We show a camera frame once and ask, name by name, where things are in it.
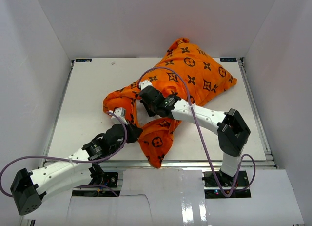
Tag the blue label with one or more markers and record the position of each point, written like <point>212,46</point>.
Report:
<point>228,59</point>
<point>83,60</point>

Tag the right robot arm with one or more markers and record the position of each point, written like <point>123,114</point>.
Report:
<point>230,127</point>

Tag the orange patterned pillowcase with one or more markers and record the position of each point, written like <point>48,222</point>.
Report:
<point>185,71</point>

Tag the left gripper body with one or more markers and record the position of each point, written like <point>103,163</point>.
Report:
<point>131,137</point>

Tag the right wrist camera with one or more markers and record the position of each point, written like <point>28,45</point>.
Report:
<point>143,84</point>

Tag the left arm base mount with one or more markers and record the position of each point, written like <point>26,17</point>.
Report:
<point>102,180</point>

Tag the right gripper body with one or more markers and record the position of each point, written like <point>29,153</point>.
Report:
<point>150,108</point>

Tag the right blue label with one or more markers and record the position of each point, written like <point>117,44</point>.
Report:
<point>228,59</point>

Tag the left blue label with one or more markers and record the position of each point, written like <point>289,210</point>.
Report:
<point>83,60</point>

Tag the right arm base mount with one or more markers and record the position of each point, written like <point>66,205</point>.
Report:
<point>212,190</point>

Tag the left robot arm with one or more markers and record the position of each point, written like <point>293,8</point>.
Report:
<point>31,188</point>

